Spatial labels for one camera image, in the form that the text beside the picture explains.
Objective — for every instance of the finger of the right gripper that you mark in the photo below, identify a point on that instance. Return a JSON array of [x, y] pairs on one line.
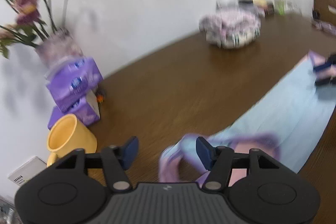
[[324, 65], [325, 81]]

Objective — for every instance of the dried pink rose bouquet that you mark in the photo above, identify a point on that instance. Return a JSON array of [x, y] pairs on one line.
[[34, 23]]

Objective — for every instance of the folded green flower garment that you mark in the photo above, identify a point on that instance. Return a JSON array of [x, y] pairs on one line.
[[235, 40]]

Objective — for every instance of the upper purple tissue pack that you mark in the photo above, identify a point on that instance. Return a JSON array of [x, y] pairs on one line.
[[73, 81]]

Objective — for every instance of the pink blue mesh vest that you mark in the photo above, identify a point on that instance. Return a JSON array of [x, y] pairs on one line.
[[288, 122]]

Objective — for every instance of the wooden chair back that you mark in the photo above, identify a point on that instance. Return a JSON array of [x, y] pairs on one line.
[[324, 10]]

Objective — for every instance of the black red gift box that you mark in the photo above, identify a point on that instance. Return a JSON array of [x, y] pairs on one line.
[[265, 10]]

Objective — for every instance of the purple textured vase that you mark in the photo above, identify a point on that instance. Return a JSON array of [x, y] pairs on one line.
[[57, 48]]

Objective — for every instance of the yellow ceramic mug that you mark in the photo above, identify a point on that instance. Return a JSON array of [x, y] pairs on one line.
[[68, 134]]

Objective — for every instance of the lower purple tissue pack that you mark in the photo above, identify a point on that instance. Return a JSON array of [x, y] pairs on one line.
[[85, 109]]

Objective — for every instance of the folded pink floral garment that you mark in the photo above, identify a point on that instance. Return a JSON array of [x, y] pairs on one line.
[[229, 22]]

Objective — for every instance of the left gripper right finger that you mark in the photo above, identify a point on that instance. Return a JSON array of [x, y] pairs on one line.
[[255, 186]]

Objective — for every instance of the green spray bottle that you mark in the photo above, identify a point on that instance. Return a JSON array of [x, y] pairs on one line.
[[279, 7]]

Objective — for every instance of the white astronaut speaker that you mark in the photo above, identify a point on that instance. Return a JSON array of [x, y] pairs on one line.
[[224, 4]]

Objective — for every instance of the purple tissue pack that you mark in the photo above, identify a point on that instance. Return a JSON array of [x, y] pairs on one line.
[[85, 109], [73, 81]]

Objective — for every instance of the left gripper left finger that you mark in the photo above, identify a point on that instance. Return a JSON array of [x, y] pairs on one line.
[[78, 186]]

